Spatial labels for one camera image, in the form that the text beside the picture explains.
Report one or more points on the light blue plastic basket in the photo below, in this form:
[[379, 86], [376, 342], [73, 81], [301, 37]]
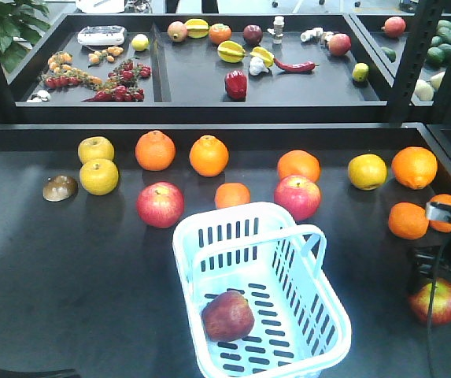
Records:
[[300, 326]]

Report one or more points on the red apple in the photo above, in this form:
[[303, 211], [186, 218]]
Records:
[[160, 204], [440, 303], [228, 317], [298, 195]]

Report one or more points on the small orange centre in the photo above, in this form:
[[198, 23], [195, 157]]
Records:
[[231, 194]]

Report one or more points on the knobbed orange right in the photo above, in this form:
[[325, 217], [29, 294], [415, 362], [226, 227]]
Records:
[[209, 156]]

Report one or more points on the knobbed orange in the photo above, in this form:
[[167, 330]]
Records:
[[155, 151], [209, 156]]

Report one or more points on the large orange behind apple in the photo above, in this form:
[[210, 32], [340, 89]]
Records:
[[299, 162]]

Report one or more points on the knobbed orange left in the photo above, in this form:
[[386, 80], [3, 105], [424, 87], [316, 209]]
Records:
[[155, 151]]

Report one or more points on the red bell pepper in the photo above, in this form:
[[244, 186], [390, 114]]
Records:
[[236, 85]]

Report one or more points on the yellow pear front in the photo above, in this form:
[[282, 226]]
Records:
[[99, 176]]

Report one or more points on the yellow pear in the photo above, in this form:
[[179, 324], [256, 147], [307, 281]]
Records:
[[99, 176], [95, 147]]

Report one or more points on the garlic bulb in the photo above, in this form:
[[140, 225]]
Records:
[[257, 66]]

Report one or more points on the black rear display tray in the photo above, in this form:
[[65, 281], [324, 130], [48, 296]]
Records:
[[187, 82]]

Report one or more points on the yellow starfruit large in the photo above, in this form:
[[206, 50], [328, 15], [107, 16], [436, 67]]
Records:
[[231, 52]]

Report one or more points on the yellow starfruit small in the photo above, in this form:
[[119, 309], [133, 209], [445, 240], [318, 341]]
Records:
[[265, 55]]

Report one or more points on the yellow pear rear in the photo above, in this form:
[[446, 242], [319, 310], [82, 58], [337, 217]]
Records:
[[95, 147]]

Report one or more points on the yellow round citrus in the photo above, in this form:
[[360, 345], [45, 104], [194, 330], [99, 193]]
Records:
[[367, 172]]

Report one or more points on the red chili pepper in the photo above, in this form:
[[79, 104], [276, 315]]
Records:
[[307, 66]]

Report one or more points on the cherry tomato vines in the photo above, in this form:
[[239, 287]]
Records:
[[120, 85]]

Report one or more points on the persimmon orange rear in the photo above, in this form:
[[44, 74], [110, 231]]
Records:
[[219, 33]]

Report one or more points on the dark purple plum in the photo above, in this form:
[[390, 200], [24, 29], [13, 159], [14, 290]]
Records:
[[252, 34]]

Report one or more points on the starfruit rear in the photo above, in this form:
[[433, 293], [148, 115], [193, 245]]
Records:
[[197, 28]]

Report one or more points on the small yellow lemon rear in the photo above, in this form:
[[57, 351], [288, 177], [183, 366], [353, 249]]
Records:
[[140, 42]]

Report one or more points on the black wooden fruit display table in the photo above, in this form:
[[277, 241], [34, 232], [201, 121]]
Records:
[[86, 285]]

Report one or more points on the small green lemon rear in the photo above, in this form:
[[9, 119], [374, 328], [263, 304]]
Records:
[[360, 72]]

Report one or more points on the red pomegranate rear tray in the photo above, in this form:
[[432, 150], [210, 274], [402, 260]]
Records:
[[339, 44]]

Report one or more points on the small orange right pair left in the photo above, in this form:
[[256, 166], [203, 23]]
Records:
[[408, 221]]

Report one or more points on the small orange pair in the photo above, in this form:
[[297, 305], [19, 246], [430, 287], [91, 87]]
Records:
[[408, 221], [437, 225]]

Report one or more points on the large orange far right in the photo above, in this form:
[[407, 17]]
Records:
[[414, 167]]

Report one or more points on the white plastic box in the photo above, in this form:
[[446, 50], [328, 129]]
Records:
[[109, 35]]

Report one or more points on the pale green pear rear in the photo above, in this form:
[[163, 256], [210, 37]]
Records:
[[426, 89]]

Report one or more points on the black rear right tray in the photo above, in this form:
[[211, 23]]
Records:
[[419, 62]]

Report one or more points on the red peach rear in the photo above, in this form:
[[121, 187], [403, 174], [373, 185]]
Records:
[[394, 27]]

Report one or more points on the avocado pile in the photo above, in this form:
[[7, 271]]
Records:
[[439, 52]]

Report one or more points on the potted green plant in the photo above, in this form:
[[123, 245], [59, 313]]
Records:
[[22, 25]]

